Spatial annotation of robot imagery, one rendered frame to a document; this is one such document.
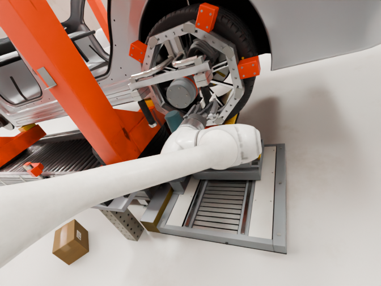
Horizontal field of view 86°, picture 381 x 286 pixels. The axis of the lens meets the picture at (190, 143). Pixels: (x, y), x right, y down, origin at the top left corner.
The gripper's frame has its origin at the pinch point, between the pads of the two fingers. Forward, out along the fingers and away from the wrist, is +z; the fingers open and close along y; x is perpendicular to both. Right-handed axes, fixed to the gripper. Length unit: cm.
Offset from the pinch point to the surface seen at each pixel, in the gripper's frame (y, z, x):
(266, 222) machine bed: 13, -8, -75
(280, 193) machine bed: 20, 13, -75
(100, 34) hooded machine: -437, 436, 62
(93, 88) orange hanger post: -60, 1, 18
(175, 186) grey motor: -53, 11, -69
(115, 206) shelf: -59, -31, -38
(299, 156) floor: 32, 56, -83
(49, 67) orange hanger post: -64, -10, 34
